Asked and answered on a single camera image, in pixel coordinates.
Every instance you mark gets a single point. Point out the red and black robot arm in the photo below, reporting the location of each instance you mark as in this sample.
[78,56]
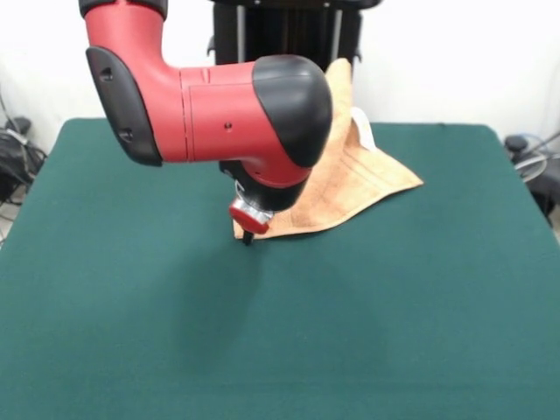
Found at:
[219,118]

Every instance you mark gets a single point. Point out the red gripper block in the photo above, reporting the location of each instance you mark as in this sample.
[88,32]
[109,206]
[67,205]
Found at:
[247,221]

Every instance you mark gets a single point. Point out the dark green table cloth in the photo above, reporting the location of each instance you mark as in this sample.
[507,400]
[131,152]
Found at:
[175,306]

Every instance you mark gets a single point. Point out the black pedestal column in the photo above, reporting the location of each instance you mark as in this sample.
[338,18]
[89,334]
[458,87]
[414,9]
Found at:
[289,30]

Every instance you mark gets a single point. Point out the tan terry towel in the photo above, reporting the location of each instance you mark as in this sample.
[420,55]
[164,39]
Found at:
[359,184]

